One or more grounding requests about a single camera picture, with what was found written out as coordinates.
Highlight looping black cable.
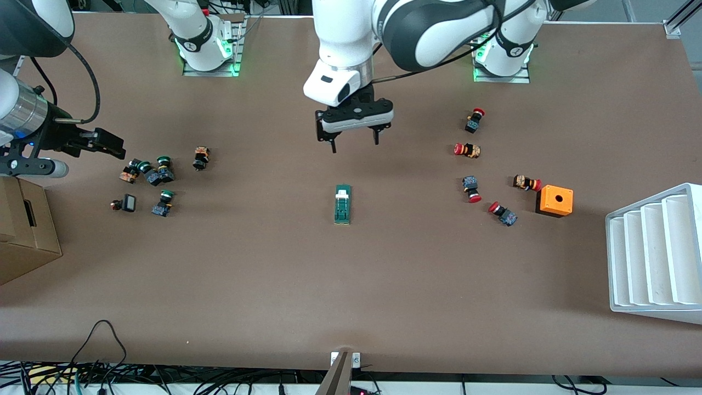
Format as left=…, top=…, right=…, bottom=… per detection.
left=69, top=320, right=128, bottom=379

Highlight green button with blue block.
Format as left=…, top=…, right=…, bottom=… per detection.
left=156, top=156, right=176, bottom=184
left=137, top=161, right=163, bottom=187
left=151, top=189, right=176, bottom=218

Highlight yellow power strip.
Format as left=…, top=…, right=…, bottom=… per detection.
left=27, top=366, right=77, bottom=385

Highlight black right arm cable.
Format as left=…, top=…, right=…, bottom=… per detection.
left=55, top=44, right=100, bottom=124
left=30, top=57, right=58, bottom=105

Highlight white slotted rack tray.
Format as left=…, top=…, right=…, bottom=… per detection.
left=605, top=183, right=702, bottom=325

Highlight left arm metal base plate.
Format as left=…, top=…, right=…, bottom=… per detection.
left=473, top=33, right=531, bottom=84

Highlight aluminium frame profile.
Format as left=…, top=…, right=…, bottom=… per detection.
left=663, top=0, right=702, bottom=38

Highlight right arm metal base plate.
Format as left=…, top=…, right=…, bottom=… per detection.
left=183, top=15, right=245, bottom=77

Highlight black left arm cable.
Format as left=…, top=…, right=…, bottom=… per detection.
left=373, top=27, right=500, bottom=83

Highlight brown camera mount beam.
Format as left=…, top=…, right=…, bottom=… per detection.
left=315, top=351, right=363, bottom=395

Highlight orange box with round hole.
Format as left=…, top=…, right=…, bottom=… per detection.
left=535, top=185, right=574, bottom=219

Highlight tangled black cable bundle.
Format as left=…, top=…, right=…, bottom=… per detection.
left=0, top=359, right=308, bottom=395

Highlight green load switch white lever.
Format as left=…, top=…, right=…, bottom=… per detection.
left=334, top=184, right=352, bottom=225

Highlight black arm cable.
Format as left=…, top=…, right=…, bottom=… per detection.
left=55, top=44, right=100, bottom=124
left=373, top=27, right=500, bottom=83
left=30, top=57, right=58, bottom=105

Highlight brown cardboard box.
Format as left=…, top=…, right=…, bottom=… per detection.
left=0, top=171, right=63, bottom=286

